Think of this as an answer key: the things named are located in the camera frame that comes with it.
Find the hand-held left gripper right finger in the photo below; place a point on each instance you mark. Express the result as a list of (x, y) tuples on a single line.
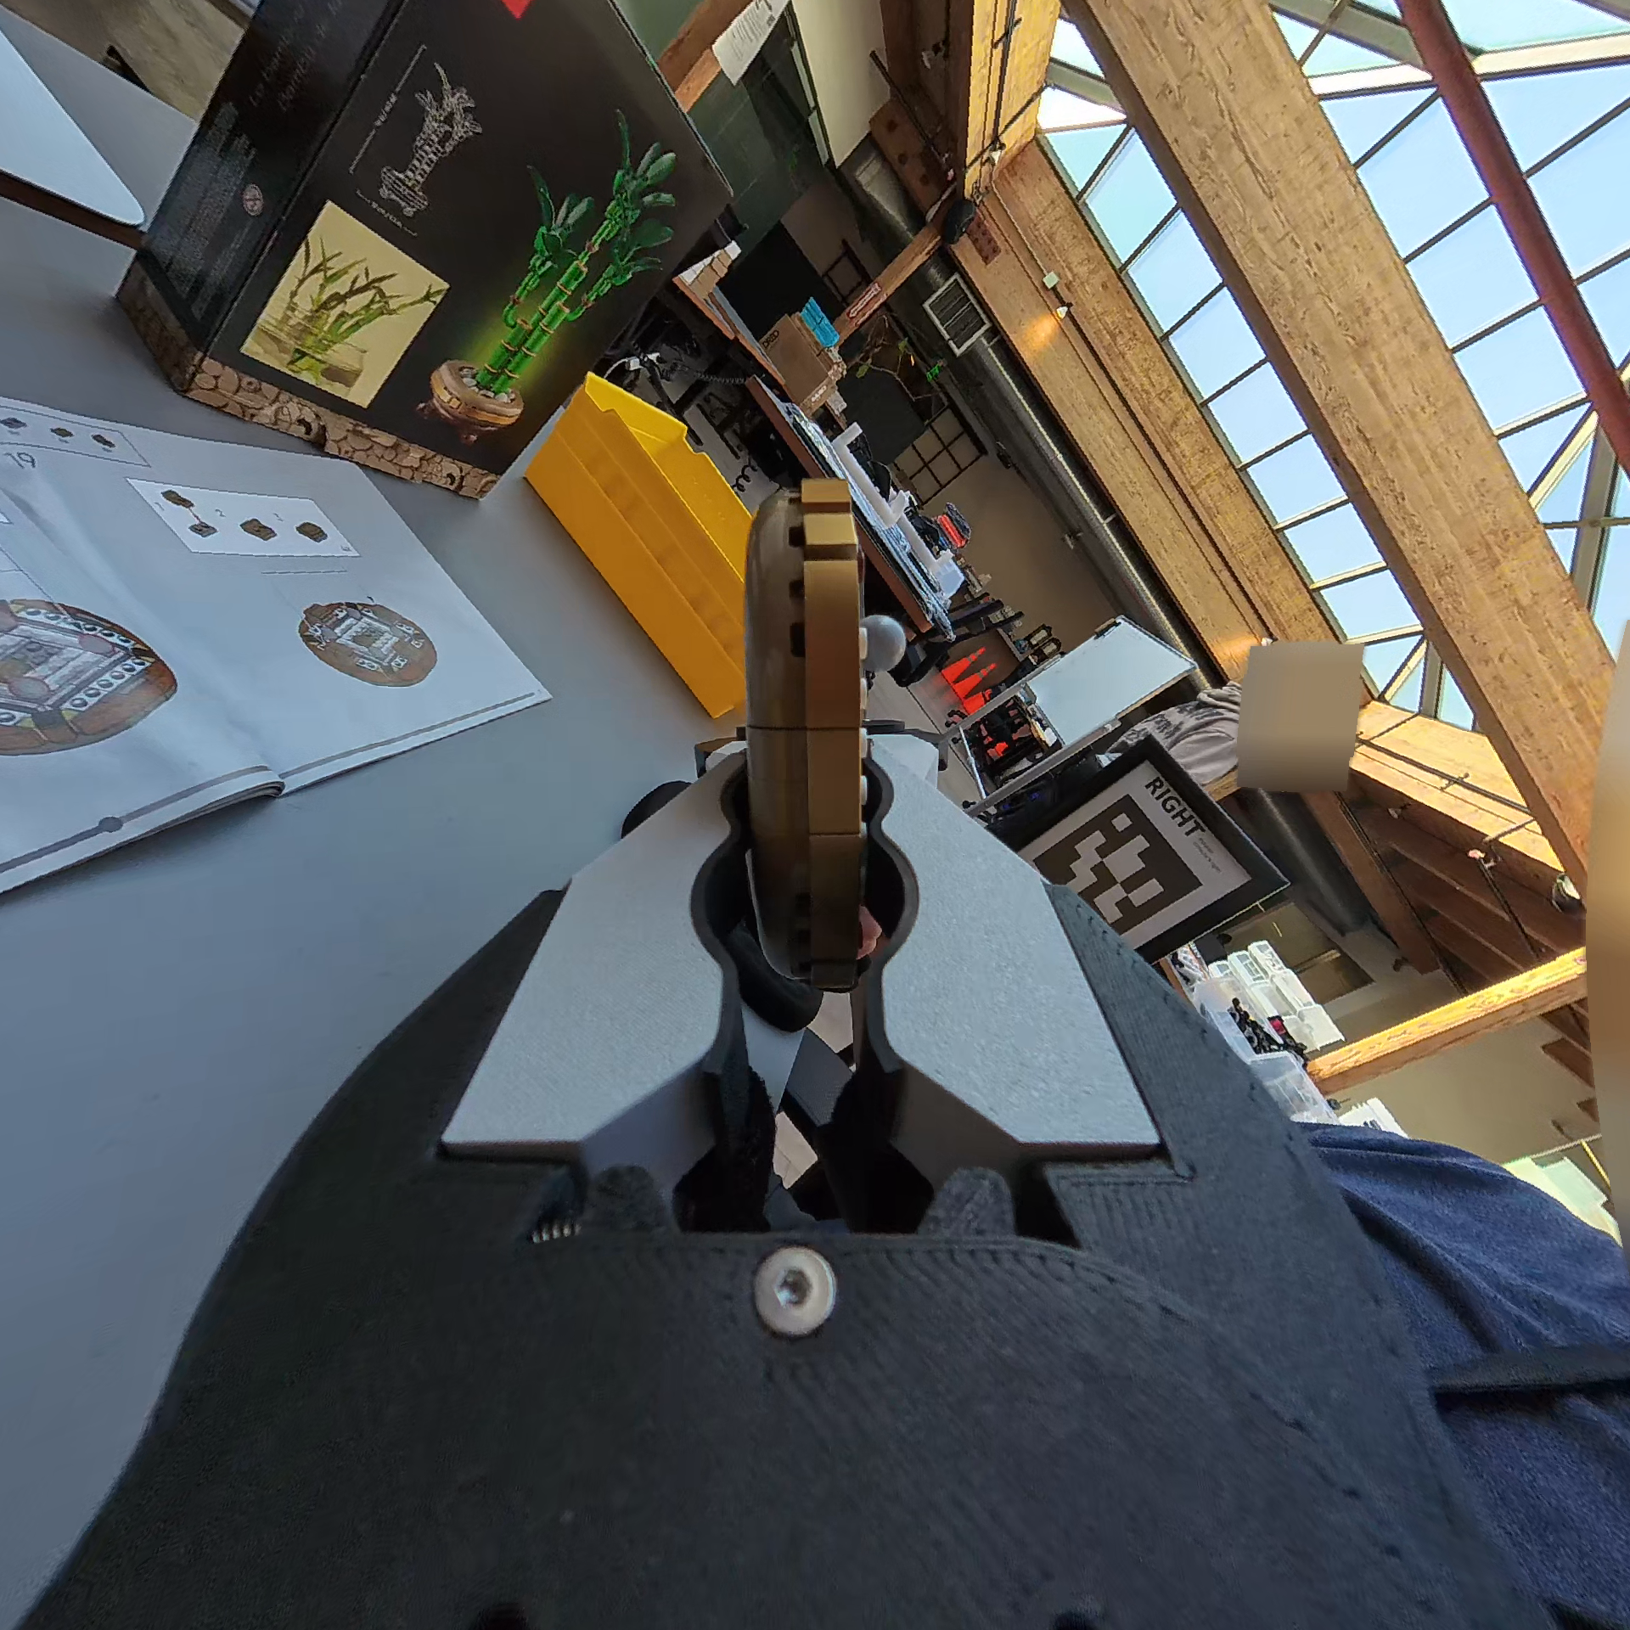
[(1008, 1006)]

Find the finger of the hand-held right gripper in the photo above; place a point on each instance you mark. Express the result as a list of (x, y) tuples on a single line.
[(719, 757), (917, 754)]

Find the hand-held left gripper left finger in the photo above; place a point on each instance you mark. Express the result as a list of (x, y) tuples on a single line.
[(611, 1006)]

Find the round gold lego base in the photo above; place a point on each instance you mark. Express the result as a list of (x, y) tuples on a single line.
[(815, 764)]

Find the lego instruction booklet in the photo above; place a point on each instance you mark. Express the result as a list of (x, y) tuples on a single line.
[(256, 610)]

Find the black lego box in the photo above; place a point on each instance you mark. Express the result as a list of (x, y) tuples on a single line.
[(382, 191)]

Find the black padded wrist rest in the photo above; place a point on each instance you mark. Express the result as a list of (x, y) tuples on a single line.
[(653, 804)]

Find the white framed board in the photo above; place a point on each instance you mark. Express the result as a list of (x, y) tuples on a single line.
[(1106, 683)]

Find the black framed marker sign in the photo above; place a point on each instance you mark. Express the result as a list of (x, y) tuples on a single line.
[(1145, 853)]

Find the yellow plastic bin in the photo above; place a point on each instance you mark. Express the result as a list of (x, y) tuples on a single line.
[(635, 537)]

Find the brown cardboard box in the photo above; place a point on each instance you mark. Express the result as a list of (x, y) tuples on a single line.
[(804, 356)]

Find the blue plastic crate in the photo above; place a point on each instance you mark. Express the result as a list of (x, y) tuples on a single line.
[(820, 322)]

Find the red metal pipe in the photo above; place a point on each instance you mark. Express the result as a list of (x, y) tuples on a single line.
[(1515, 216)]

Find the framed wall vent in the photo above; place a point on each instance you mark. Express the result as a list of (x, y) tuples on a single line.
[(955, 313)]

